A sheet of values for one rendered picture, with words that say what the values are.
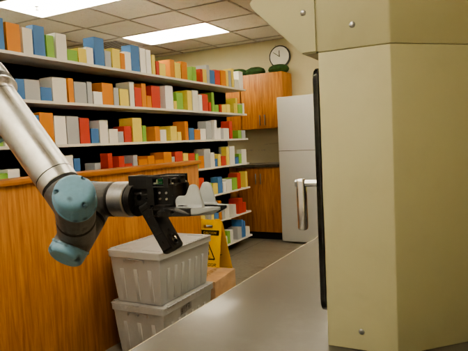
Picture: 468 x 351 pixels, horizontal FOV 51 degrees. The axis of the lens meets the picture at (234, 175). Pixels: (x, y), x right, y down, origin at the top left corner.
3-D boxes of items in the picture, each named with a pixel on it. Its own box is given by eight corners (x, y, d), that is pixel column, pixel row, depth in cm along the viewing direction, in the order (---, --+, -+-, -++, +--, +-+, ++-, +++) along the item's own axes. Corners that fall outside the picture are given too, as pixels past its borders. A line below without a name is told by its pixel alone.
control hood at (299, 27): (365, 73, 106) (363, 26, 105) (317, 52, 77) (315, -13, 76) (313, 79, 111) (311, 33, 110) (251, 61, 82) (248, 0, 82)
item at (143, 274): (215, 281, 340) (212, 233, 338) (163, 309, 287) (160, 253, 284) (165, 276, 359) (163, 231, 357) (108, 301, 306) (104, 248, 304)
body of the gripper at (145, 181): (169, 175, 94) (120, 177, 100) (172, 221, 95) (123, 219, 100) (191, 173, 101) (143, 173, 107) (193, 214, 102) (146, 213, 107)
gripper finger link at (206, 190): (225, 182, 94) (182, 182, 98) (226, 212, 95) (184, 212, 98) (231, 180, 97) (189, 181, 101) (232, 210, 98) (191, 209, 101)
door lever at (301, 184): (324, 232, 83) (329, 229, 86) (322, 176, 83) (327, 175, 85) (294, 230, 86) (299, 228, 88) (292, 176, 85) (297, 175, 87)
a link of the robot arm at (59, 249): (42, 235, 93) (70, 191, 99) (46, 260, 102) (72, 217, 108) (81, 251, 93) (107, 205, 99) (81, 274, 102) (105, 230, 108)
